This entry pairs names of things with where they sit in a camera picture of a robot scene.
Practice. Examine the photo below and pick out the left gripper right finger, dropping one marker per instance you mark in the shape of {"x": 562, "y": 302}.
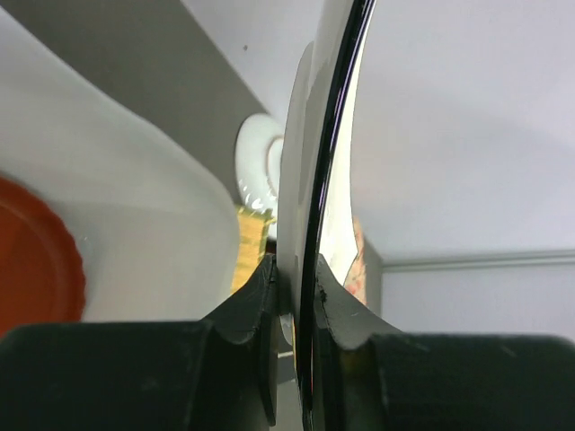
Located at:
{"x": 368, "y": 375}

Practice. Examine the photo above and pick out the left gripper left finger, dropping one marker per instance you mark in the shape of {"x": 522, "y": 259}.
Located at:
{"x": 217, "y": 373}

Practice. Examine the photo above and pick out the yellow woven square plate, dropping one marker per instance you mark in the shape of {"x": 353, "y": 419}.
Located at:
{"x": 254, "y": 232}

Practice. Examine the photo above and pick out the white square plate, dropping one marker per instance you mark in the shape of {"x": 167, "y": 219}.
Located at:
{"x": 315, "y": 222}

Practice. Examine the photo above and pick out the red round plate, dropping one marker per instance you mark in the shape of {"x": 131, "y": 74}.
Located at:
{"x": 42, "y": 275}

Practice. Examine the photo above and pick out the white plastic bin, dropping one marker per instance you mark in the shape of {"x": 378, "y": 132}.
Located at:
{"x": 157, "y": 232}

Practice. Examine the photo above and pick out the floral pink cloth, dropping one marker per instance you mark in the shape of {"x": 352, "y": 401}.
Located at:
{"x": 356, "y": 279}

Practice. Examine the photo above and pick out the white round rimmed plate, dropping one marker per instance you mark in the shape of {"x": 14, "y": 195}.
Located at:
{"x": 257, "y": 158}

